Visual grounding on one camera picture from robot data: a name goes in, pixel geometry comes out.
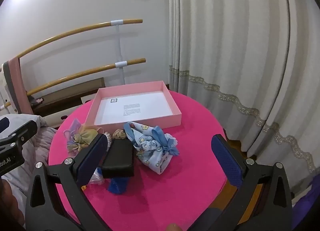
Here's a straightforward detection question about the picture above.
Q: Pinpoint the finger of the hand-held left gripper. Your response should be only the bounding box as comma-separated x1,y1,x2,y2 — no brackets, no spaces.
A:
0,117,11,134
5,120,40,144

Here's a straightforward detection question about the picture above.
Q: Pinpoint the purple and yellow organza scrunchie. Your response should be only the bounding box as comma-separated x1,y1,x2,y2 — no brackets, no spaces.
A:
63,118,84,157

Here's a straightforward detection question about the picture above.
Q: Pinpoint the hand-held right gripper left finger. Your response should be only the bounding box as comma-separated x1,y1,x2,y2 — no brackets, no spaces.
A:
25,133,110,231

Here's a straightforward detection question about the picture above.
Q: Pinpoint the pink cardboard box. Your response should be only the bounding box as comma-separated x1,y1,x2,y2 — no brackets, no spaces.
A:
84,80,182,131

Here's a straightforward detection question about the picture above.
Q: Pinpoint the white rail post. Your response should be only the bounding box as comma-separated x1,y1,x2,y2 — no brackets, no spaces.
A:
111,19,128,86

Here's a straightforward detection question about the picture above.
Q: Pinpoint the blue patterned scrunchie with bow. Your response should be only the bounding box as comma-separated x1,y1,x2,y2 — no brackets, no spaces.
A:
124,121,180,175

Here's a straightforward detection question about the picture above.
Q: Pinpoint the long wooden rail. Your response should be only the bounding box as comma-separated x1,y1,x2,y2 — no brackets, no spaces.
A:
19,19,143,59

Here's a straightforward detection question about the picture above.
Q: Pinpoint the black leather case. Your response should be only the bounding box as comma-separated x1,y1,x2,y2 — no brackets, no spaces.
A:
100,139,135,179

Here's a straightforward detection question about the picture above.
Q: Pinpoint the purple cloth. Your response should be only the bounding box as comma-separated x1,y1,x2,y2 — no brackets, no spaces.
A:
294,175,320,224

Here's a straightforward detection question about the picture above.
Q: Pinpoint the dark blue knitted item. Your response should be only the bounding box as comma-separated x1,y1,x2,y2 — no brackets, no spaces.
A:
108,177,129,194

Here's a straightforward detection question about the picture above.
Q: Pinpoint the dark wooden board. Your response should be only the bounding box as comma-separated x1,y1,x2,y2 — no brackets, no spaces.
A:
31,77,105,117

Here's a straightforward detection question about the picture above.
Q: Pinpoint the round pink table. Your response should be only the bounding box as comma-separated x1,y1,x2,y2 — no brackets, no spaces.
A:
48,88,228,231

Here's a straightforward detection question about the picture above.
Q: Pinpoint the clear plastic wrapped item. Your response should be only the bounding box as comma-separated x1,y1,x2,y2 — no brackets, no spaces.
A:
82,167,106,189

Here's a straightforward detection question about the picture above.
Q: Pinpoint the white lace-trimmed curtain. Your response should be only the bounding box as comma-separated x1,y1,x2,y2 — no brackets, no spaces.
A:
167,0,320,196

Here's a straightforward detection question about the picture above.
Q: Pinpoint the yellow-green organza pouch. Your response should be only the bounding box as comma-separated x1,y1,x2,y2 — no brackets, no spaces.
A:
75,125,100,150

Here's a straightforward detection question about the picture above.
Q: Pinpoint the short wooden rail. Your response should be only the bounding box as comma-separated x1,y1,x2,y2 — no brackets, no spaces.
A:
26,58,146,96

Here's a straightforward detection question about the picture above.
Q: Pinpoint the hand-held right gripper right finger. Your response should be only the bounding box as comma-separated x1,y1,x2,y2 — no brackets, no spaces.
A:
211,135,293,231

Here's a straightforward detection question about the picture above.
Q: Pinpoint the pink grey towel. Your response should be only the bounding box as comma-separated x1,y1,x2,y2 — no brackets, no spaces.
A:
2,57,35,116

